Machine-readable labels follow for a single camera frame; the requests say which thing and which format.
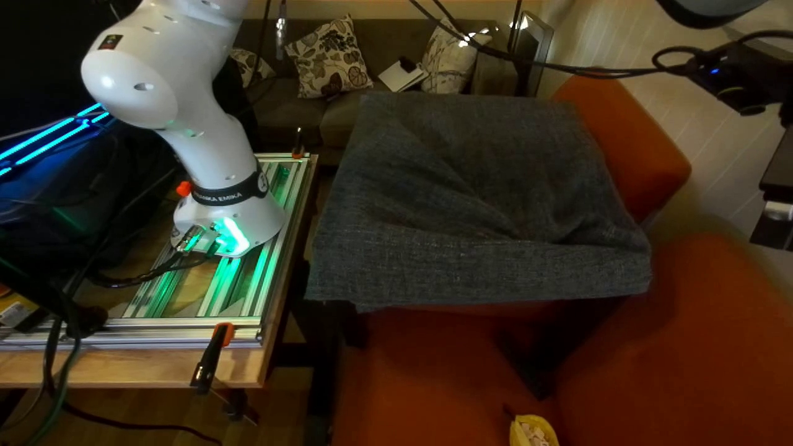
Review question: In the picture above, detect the black floor cable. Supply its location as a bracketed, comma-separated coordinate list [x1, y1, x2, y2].
[0, 329, 225, 446]

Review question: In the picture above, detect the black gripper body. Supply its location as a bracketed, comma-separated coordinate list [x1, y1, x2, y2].
[745, 121, 793, 254]

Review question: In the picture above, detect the orange upholstered armchair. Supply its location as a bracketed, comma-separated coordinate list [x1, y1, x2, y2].
[551, 75, 694, 227]
[329, 231, 793, 446]

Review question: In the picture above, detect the small yellow object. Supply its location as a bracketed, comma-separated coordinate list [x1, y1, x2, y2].
[506, 409, 563, 446]

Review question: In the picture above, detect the blue-lit black equipment case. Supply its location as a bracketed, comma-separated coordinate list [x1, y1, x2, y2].
[0, 96, 184, 274]

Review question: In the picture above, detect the pale patterned cushion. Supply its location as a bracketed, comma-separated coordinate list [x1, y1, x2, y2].
[418, 24, 482, 96]

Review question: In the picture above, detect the small dark patterned cushion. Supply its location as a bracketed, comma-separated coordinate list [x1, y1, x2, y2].
[231, 44, 280, 92]

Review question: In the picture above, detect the wooden work table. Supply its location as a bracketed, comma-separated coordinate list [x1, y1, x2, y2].
[0, 150, 323, 392]

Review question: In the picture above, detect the grey woven cloth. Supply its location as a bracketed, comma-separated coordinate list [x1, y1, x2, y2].
[303, 88, 655, 316]

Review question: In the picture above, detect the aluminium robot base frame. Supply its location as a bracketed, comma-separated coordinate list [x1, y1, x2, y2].
[0, 148, 320, 353]

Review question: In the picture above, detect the large patterned cushion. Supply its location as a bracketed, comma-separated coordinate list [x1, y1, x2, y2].
[283, 12, 376, 101]

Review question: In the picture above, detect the large orange black clamp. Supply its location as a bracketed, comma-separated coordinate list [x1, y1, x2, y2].
[189, 320, 241, 397]

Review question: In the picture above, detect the black cable adapter box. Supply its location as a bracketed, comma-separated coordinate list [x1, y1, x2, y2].
[684, 39, 793, 117]

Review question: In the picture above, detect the black base cable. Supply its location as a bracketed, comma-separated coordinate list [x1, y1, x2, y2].
[0, 238, 225, 332]

